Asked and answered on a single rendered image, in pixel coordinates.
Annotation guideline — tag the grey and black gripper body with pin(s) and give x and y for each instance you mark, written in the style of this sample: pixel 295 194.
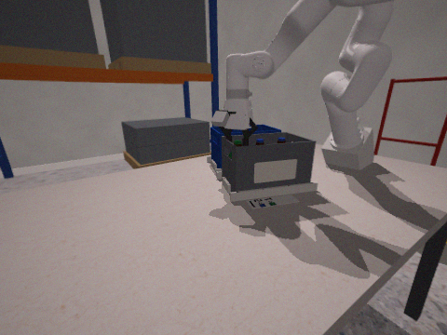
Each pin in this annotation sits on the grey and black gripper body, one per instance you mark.
pixel 241 119

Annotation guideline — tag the white paper pick list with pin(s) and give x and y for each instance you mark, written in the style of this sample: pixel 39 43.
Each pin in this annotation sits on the white paper pick list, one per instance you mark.
pixel 272 201

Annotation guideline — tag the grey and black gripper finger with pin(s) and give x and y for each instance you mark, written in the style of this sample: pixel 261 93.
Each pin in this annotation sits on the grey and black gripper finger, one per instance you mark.
pixel 227 133
pixel 247 133

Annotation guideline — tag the blue crate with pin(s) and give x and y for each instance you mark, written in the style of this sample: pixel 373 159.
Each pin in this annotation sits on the blue crate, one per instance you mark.
pixel 216 140

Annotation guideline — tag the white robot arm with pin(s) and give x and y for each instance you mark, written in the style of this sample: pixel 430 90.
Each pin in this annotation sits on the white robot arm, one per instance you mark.
pixel 361 54

